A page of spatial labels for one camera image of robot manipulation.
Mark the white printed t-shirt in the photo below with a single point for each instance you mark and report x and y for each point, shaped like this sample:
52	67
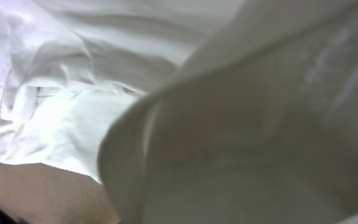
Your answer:
189	111

